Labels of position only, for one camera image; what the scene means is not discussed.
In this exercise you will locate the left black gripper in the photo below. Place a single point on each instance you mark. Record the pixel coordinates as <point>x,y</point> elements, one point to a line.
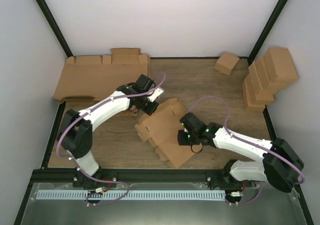
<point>149,110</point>

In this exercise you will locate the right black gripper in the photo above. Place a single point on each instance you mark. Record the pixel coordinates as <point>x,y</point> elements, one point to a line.
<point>181,139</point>

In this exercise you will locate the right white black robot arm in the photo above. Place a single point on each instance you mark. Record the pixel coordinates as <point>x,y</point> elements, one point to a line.
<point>274,162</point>

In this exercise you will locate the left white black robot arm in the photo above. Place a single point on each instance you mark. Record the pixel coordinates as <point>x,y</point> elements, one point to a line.
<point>75,134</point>

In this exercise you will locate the lowest stacked folded cardboard box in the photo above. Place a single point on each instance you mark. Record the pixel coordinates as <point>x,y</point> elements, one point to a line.
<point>247,101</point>

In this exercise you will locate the small folded cardboard box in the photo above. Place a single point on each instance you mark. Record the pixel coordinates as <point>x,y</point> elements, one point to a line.
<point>226,63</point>

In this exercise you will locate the stack of flat cardboard sheets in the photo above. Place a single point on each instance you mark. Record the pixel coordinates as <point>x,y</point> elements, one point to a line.
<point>92,78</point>

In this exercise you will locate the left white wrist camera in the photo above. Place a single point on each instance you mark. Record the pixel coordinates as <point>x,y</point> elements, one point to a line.
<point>155,94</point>

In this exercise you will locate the black aluminium frame rail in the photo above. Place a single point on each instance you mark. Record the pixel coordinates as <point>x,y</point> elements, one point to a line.
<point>59,175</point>

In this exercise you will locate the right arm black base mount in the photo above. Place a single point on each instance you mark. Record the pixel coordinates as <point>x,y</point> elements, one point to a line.
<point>221,178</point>

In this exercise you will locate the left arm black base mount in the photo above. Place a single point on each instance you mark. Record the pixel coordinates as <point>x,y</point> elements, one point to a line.
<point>82,181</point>

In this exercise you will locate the light blue slotted cable duct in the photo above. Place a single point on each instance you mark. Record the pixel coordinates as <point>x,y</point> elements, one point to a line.
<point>134,195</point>

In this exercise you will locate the left black frame post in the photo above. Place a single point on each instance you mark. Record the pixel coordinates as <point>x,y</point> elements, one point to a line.
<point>42,4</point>

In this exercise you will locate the black frame post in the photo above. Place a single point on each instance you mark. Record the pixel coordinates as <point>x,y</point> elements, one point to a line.
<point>276,12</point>
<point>42,4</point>

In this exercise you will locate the right black frame post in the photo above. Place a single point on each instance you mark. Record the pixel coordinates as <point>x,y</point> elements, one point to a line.
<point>276,12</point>

